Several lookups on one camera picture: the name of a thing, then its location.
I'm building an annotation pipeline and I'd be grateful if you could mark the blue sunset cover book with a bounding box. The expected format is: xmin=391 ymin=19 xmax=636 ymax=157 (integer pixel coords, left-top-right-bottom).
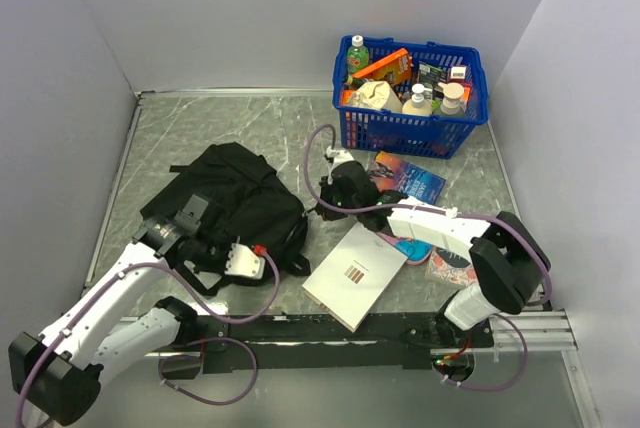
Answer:
xmin=368 ymin=152 xmax=446 ymax=205

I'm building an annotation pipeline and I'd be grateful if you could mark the dark green packet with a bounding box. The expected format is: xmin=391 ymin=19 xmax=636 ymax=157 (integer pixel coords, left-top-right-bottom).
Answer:
xmin=413 ymin=61 xmax=447 ymax=100

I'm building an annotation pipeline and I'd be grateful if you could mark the white pump lotion bottle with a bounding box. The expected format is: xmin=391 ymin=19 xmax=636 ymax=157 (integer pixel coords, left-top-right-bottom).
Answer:
xmin=401 ymin=83 xmax=433 ymax=117

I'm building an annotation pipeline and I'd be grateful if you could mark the aluminium rail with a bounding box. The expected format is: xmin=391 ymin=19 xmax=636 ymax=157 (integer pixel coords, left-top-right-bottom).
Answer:
xmin=114 ymin=310 xmax=579 ymax=360

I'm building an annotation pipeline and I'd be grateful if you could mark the black student backpack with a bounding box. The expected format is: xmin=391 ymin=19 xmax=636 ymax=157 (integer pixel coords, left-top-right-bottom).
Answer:
xmin=140 ymin=142 xmax=311 ymax=297

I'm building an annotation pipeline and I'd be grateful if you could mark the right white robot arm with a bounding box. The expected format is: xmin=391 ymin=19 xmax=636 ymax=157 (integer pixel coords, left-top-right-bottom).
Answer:
xmin=314 ymin=150 xmax=552 ymax=346

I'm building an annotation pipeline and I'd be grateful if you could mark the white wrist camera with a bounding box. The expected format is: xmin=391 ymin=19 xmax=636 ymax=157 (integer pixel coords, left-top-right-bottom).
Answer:
xmin=224 ymin=243 xmax=265 ymax=280
xmin=325 ymin=147 xmax=354 ymax=168

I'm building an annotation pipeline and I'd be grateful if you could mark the white square notebook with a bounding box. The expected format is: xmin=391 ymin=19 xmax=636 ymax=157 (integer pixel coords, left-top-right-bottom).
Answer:
xmin=302 ymin=223 xmax=407 ymax=332

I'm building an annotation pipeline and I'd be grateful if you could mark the orange snack box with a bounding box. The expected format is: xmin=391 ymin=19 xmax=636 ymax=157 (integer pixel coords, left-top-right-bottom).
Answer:
xmin=352 ymin=48 xmax=412 ymax=87

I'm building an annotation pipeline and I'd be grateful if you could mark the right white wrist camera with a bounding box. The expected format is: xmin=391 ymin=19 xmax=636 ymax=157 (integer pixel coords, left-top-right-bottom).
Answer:
xmin=325 ymin=147 xmax=354 ymax=168

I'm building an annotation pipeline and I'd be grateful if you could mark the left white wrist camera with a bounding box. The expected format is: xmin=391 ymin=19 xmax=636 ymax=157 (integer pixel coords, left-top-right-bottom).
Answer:
xmin=224 ymin=243 xmax=265 ymax=280

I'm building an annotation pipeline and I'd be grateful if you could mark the small white red box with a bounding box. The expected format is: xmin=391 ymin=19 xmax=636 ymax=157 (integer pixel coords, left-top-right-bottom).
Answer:
xmin=448 ymin=65 xmax=468 ymax=83

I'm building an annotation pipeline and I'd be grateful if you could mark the floral cover book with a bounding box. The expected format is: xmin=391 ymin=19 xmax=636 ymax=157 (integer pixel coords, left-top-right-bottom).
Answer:
xmin=425 ymin=248 xmax=478 ymax=289

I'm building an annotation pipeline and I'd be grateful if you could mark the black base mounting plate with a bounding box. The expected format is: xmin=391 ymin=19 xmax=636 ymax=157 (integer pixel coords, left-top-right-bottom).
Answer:
xmin=155 ymin=312 xmax=494 ymax=374

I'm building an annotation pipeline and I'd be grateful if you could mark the beige cap pump bottle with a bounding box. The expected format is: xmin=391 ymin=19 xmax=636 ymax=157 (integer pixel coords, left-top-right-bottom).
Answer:
xmin=434 ymin=82 xmax=465 ymax=118

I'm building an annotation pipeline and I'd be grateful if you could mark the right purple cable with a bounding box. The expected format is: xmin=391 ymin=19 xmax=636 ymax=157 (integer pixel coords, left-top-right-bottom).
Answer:
xmin=303 ymin=124 xmax=555 ymax=392

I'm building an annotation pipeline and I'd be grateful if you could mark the blue plastic shopping basket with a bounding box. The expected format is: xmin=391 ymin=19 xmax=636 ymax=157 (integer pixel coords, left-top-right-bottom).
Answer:
xmin=332 ymin=35 xmax=489 ymax=159

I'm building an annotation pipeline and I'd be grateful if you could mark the pink cartoon pencil case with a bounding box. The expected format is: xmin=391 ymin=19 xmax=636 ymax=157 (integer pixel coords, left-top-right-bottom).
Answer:
xmin=378 ymin=233 xmax=432 ymax=265

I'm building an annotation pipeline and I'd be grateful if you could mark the beige crumpled paper bag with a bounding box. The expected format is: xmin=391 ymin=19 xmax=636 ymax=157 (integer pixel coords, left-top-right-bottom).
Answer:
xmin=344 ymin=81 xmax=402 ymax=113

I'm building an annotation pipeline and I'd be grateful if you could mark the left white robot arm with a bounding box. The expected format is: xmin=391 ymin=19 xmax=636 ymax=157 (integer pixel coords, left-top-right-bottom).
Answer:
xmin=8 ymin=196 xmax=209 ymax=427

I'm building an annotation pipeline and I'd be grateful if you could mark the green drink bottle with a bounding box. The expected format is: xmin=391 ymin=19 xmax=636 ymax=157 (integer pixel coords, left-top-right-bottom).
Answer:
xmin=346 ymin=35 xmax=370 ymax=75

